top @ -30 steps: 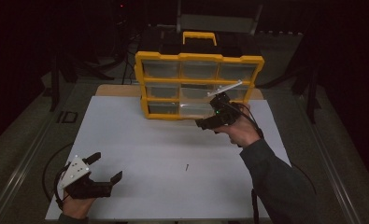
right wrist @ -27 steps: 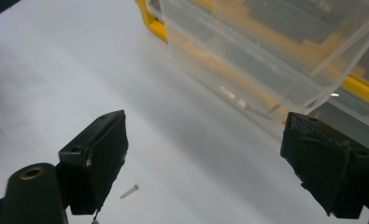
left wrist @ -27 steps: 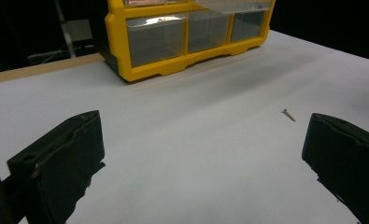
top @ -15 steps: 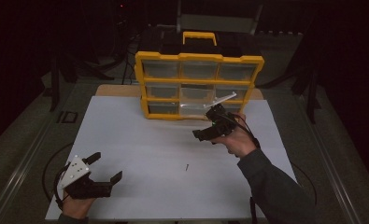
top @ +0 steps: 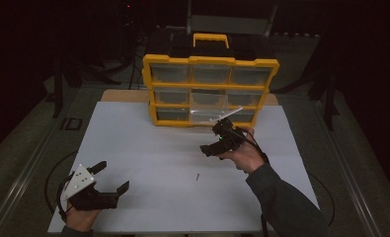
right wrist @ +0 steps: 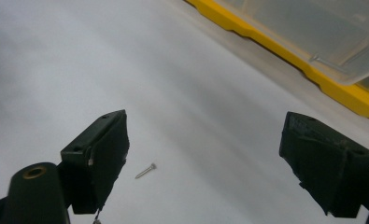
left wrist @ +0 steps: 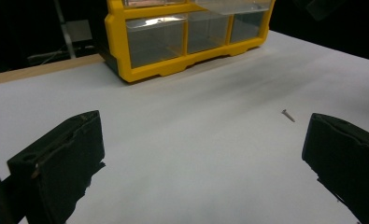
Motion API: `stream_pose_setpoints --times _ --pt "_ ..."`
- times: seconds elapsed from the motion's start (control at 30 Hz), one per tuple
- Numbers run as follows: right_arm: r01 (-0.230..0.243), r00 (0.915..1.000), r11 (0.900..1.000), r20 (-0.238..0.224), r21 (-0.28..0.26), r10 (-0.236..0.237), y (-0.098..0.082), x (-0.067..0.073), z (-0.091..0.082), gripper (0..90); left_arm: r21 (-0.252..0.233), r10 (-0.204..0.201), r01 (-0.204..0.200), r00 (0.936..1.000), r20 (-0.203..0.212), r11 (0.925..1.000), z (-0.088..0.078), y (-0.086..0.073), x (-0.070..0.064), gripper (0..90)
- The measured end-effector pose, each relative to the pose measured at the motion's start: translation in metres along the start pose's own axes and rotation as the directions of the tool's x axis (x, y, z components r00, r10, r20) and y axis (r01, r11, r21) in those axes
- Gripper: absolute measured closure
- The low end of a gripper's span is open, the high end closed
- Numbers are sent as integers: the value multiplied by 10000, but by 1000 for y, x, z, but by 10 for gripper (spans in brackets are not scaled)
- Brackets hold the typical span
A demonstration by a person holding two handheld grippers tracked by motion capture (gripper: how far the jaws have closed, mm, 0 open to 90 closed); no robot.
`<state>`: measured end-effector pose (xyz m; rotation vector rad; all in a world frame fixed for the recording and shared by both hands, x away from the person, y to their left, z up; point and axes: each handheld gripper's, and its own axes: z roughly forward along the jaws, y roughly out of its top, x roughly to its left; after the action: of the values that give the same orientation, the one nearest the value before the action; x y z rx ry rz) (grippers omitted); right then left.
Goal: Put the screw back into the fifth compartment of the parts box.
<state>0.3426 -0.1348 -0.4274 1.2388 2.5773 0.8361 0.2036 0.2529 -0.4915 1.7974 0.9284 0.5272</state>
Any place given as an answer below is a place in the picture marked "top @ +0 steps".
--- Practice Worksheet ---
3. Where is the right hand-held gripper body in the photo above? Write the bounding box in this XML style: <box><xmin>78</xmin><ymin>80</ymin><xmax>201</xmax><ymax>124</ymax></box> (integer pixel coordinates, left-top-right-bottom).
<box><xmin>216</xmin><ymin>125</ymin><xmax>249</xmax><ymax>155</ymax></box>

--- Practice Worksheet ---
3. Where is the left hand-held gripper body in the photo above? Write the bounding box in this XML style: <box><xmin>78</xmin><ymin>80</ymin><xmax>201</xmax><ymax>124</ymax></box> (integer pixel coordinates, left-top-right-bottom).
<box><xmin>61</xmin><ymin>163</ymin><xmax>120</xmax><ymax>212</ymax></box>

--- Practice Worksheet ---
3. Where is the clear plastic drawer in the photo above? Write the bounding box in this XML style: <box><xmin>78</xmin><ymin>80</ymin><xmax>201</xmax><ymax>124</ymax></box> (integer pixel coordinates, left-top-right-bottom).
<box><xmin>189</xmin><ymin>105</ymin><xmax>245</xmax><ymax>126</ymax></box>

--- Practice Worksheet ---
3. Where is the yellow black storage cabinet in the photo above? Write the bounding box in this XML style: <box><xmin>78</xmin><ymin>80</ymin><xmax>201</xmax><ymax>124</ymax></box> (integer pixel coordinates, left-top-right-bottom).
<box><xmin>142</xmin><ymin>32</ymin><xmax>280</xmax><ymax>128</ymax></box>

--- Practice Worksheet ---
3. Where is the person's right hand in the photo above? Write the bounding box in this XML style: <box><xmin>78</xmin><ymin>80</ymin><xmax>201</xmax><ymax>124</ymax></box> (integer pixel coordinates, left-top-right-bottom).
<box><xmin>219</xmin><ymin>127</ymin><xmax>269</xmax><ymax>176</ymax></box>

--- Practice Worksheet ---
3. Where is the person's left hand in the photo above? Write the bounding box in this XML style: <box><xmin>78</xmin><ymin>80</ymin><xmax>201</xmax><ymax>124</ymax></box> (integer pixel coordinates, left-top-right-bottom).
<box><xmin>63</xmin><ymin>200</ymin><xmax>102</xmax><ymax>233</ymax></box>

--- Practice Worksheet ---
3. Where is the white table mat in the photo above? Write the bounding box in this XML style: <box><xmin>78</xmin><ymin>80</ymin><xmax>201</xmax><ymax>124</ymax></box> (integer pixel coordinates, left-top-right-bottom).
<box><xmin>47</xmin><ymin>101</ymin><xmax>320</xmax><ymax>234</ymax></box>

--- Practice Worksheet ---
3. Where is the set of clear drawers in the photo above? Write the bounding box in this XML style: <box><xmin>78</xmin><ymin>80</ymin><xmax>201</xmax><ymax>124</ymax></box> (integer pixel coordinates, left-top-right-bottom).
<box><xmin>150</xmin><ymin>63</ymin><xmax>272</xmax><ymax>122</ymax></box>

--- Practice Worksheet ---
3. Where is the black tripod stand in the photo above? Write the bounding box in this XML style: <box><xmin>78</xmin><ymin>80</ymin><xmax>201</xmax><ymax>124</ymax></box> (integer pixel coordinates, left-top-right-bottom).
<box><xmin>50</xmin><ymin>53</ymin><xmax>122</xmax><ymax>119</ymax></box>
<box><xmin>274</xmin><ymin>65</ymin><xmax>342</xmax><ymax>132</ymax></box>

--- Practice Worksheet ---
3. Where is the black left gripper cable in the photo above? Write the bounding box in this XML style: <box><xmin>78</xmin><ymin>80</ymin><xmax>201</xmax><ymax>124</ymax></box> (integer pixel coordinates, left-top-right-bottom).
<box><xmin>43</xmin><ymin>149</ymin><xmax>80</xmax><ymax>222</ymax></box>

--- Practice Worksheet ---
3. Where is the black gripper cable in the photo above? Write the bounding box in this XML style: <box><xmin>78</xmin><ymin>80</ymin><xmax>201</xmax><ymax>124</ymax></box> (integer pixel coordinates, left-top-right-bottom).
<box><xmin>233</xmin><ymin>125</ymin><xmax>336</xmax><ymax>237</ymax></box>
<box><xmin>43</xmin><ymin>149</ymin><xmax>80</xmax><ymax>222</ymax></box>

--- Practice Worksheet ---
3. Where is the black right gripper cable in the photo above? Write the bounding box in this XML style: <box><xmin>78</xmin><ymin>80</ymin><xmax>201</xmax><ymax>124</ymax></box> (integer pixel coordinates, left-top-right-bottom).
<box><xmin>233</xmin><ymin>125</ymin><xmax>336</xmax><ymax>237</ymax></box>

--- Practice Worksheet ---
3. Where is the metal floor rail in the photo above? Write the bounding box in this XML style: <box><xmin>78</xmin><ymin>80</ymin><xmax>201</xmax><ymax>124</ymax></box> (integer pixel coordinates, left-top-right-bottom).
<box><xmin>0</xmin><ymin>121</ymin><xmax>65</xmax><ymax>237</ymax></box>
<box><xmin>314</xmin><ymin>98</ymin><xmax>383</xmax><ymax>237</ymax></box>

